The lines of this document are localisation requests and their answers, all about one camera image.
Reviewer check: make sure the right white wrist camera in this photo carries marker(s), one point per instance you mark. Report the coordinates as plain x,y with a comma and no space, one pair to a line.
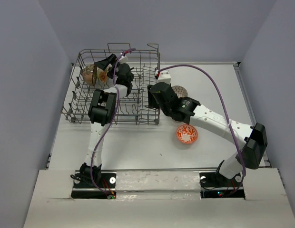
164,76

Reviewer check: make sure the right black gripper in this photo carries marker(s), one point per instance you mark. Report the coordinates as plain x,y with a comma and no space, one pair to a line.
152,101

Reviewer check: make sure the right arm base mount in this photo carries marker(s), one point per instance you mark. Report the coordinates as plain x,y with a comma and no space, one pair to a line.
215,186

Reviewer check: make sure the orange floral bowl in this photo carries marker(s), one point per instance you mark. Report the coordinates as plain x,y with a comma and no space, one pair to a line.
187,134

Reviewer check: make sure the white bowl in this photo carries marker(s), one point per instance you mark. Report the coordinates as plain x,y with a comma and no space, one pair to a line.
102,76

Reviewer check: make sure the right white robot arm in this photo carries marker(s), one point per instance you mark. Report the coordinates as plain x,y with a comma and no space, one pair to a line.
251,140

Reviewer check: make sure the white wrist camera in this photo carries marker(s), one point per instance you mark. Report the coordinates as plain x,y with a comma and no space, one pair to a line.
123,59
164,76

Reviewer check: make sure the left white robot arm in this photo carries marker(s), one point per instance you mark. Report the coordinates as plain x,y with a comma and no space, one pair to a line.
103,108

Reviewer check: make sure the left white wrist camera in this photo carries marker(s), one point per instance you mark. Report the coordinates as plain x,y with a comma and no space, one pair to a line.
123,59

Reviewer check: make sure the grey wire dish rack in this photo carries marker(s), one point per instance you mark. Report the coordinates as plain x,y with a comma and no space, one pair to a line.
132,109

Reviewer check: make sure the metal rail bar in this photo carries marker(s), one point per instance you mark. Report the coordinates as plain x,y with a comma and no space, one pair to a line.
165,169

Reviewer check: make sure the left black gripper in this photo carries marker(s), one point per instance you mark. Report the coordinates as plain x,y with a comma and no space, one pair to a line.
112,60

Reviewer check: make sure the brown glazed bowl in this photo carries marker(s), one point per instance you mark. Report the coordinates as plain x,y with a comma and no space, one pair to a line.
89,75

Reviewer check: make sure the patterned grey bowl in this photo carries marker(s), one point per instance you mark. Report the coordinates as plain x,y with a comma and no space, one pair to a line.
180,91

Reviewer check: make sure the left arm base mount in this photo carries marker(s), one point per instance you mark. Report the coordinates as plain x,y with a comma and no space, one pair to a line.
92,183

